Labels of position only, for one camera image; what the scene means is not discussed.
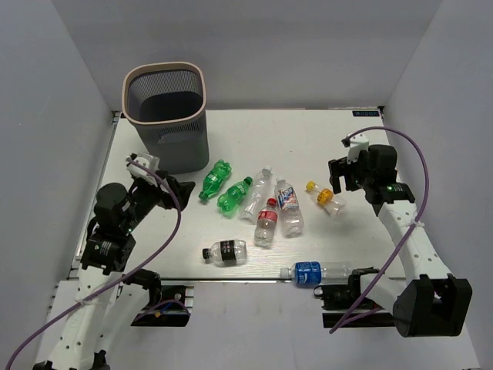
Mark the clear bottle red label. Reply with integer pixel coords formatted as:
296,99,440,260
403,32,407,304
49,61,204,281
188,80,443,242
254,198,278,247

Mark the grey bin with beige rim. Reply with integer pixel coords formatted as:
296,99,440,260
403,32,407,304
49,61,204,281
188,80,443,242
121,62,210,174

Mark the clear bottle with white cap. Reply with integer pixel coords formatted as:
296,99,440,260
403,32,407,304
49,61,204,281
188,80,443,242
239,166,273,223

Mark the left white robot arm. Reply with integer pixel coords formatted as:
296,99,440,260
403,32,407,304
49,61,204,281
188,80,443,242
34,171,196,369

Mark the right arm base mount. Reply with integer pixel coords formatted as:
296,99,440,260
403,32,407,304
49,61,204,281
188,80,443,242
314,267,397,328

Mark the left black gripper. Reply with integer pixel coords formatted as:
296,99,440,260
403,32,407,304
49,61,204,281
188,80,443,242
122,170,196,231

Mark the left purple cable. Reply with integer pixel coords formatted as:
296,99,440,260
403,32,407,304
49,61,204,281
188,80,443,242
5,161,183,370

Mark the blue table corner label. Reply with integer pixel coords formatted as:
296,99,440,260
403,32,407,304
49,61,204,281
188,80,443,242
352,110,380,117

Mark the clear bottle yellow label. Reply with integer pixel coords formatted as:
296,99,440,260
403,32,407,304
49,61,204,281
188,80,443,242
306,181,346,217

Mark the clear bottle black label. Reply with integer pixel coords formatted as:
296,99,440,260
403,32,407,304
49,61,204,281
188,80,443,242
202,239,247,267

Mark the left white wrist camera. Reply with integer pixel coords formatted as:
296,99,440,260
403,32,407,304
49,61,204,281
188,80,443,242
126,152,159,186

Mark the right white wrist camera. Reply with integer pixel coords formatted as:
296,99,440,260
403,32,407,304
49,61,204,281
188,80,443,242
341,133,369,164

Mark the purple cable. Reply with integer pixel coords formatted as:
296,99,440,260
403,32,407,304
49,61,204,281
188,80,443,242
5,161,183,370
330,126,431,335

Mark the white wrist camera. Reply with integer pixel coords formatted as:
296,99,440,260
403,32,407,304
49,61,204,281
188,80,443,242
126,152,159,186
341,133,369,164

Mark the green bottle bin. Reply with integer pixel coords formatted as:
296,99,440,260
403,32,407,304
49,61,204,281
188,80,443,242
199,160,232,203

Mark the clear bottle blue white label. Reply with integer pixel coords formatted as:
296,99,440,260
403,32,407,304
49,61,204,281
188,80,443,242
275,178,304,237

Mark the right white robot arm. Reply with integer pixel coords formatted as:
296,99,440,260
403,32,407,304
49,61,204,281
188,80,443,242
328,145,472,338

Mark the green bottle with green cap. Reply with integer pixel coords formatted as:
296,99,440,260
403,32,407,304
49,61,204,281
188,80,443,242
216,177,253,216

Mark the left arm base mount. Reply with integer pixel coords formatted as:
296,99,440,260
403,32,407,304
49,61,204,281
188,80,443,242
131,285,194,328

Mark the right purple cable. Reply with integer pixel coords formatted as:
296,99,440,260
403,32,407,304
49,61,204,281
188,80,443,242
330,126,431,335

